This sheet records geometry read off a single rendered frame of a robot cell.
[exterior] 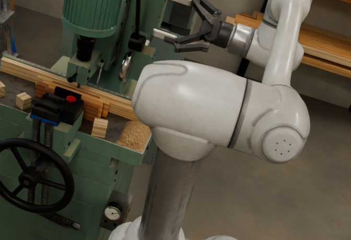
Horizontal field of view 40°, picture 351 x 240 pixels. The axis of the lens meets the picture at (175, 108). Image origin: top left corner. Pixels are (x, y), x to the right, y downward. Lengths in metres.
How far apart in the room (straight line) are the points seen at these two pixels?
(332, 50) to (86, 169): 2.32
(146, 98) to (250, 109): 0.18
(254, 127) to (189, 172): 0.21
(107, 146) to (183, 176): 0.66
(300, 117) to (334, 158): 2.82
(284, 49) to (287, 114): 0.34
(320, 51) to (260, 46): 2.19
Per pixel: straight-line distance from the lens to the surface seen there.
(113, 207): 1.68
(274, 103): 0.84
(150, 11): 1.70
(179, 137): 0.86
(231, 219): 2.79
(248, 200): 2.95
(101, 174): 1.69
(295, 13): 1.23
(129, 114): 1.70
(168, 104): 0.82
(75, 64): 1.63
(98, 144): 1.61
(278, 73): 1.08
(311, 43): 3.57
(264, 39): 1.37
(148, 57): 1.75
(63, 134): 1.51
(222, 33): 1.39
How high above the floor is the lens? 1.91
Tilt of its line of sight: 34 degrees down
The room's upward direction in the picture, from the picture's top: 17 degrees clockwise
